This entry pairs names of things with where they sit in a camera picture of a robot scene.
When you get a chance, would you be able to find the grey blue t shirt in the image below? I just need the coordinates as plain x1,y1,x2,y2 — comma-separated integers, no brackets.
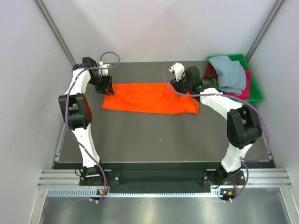
209,56,246,95

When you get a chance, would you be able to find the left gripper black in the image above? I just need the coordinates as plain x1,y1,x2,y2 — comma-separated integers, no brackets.
88,74,114,96

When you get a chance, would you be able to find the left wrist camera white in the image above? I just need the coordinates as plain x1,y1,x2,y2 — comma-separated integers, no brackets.
99,61,112,76

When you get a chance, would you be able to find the magenta t shirt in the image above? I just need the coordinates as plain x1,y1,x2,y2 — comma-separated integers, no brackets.
224,70,251,100

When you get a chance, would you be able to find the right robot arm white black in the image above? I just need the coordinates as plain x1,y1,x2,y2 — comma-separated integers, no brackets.
167,63,262,185

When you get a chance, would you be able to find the green plastic bin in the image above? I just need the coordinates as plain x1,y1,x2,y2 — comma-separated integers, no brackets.
207,54,263,103

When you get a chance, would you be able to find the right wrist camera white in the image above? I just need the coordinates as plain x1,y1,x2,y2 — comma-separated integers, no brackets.
168,63,185,82

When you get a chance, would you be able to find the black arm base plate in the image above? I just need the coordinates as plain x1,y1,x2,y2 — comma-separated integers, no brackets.
79,162,245,194

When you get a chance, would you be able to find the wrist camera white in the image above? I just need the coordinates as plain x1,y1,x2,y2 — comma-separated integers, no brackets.
99,61,112,76
168,63,185,82

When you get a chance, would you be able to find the orange t shirt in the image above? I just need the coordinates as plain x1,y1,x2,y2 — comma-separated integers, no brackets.
102,83,199,114

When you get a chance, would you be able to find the dark red t shirt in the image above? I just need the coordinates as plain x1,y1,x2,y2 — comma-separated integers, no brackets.
203,63,218,79

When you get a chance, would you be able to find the grey slotted cable duct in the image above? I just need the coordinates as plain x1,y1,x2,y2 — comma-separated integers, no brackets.
47,188,223,198

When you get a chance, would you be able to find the aluminium frame rail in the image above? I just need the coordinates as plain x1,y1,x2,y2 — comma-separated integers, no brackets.
37,168,291,188

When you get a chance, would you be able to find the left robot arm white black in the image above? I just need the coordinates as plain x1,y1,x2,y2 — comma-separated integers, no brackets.
58,57,114,185

